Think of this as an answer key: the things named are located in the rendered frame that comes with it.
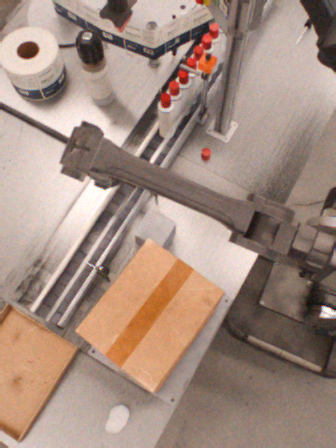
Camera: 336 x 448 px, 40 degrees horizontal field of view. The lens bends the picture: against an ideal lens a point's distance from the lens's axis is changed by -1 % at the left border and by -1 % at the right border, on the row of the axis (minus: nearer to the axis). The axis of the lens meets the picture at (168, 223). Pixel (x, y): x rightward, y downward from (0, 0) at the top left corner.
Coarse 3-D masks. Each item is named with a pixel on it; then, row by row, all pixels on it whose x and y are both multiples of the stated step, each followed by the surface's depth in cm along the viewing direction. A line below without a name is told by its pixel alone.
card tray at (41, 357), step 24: (0, 336) 141; (24, 336) 141; (48, 336) 141; (0, 360) 139; (24, 360) 139; (48, 360) 138; (0, 384) 136; (24, 384) 136; (48, 384) 136; (0, 408) 134; (24, 408) 134; (24, 432) 129
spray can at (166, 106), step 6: (162, 96) 140; (168, 96) 140; (162, 102) 140; (168, 102) 140; (162, 108) 143; (168, 108) 143; (162, 114) 145; (168, 114) 145; (162, 120) 148; (168, 120) 148; (174, 120) 152; (162, 126) 152; (168, 126) 151; (162, 132) 155; (168, 132) 155; (174, 132) 159
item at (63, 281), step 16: (192, 112) 162; (160, 144) 158; (160, 160) 156; (128, 192) 152; (112, 208) 150; (128, 208) 150; (96, 224) 148; (96, 240) 146; (80, 256) 145; (96, 256) 145; (64, 272) 143; (64, 288) 141; (80, 288) 141; (48, 304) 140; (64, 304) 140
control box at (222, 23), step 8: (208, 0) 122; (224, 0) 113; (256, 0) 113; (264, 0) 114; (208, 8) 124; (216, 8) 120; (256, 8) 116; (216, 16) 122; (256, 16) 118; (224, 24) 119; (256, 24) 121; (224, 32) 121
